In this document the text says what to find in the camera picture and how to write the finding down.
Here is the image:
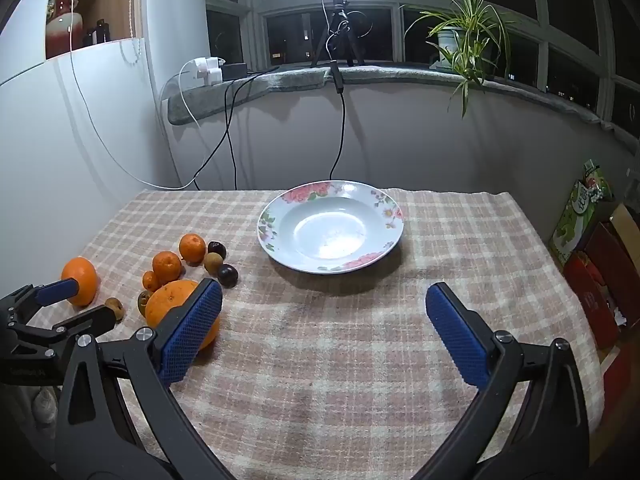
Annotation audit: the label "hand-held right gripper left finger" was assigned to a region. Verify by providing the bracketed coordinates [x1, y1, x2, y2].
[54, 278, 236, 480]

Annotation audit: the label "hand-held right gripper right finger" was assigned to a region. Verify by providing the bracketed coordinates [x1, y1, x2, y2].
[425, 282, 591, 480]

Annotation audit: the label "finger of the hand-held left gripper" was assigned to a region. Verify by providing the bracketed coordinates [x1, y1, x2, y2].
[9, 304, 119, 349]
[0, 279, 81, 326]

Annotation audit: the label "large orange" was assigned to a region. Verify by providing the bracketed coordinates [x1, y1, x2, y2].
[61, 256, 99, 308]
[145, 280, 221, 351]

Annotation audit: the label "floral white plate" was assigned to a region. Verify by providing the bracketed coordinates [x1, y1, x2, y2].
[256, 180, 405, 275]

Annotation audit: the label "person's left hand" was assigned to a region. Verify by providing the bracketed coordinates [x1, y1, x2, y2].
[31, 386, 59, 427]

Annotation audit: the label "checked beige tablecloth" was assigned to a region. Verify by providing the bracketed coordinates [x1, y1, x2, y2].
[30, 187, 606, 480]

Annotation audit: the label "white cabinet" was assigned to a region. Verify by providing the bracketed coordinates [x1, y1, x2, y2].
[0, 0, 173, 301]

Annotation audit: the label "red box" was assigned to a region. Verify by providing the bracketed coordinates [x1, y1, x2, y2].
[585, 221, 640, 313]
[564, 250, 622, 351]

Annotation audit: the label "green snack package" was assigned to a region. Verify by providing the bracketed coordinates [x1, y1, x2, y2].
[549, 160, 613, 267]

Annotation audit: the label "cardboard box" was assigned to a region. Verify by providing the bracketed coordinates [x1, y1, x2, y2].
[607, 203, 640, 261]

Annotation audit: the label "white power adapters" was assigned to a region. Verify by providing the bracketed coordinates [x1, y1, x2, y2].
[192, 56, 224, 86]

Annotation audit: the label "grey sill mat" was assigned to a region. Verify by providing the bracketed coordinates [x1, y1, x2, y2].
[167, 66, 613, 128]

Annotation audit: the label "white plant pot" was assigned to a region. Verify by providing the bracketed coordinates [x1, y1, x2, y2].
[436, 27, 463, 71]

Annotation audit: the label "green spider plant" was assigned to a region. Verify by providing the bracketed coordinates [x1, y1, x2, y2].
[400, 0, 516, 118]

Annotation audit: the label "black tripod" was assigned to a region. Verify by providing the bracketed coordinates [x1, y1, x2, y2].
[310, 0, 366, 68]

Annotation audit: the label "long white cable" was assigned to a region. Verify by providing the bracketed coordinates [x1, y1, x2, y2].
[69, 0, 201, 191]

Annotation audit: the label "black cable with inline switch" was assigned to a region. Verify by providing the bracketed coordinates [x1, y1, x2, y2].
[326, 30, 348, 182]

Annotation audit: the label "window with white frame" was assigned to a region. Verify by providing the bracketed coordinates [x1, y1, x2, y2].
[205, 0, 640, 128]

